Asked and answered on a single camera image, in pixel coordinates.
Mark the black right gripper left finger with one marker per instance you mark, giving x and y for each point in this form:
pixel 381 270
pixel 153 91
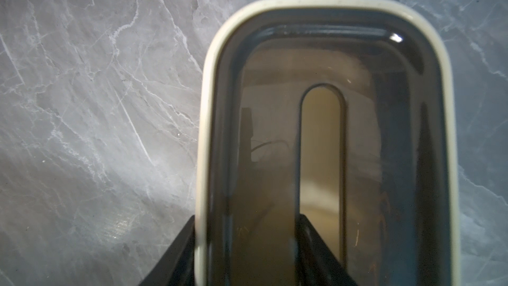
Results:
pixel 176 266

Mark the cream box brown lid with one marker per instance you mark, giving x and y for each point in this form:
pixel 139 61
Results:
pixel 340 110

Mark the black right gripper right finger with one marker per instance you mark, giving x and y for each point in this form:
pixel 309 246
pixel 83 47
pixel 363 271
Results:
pixel 316 263

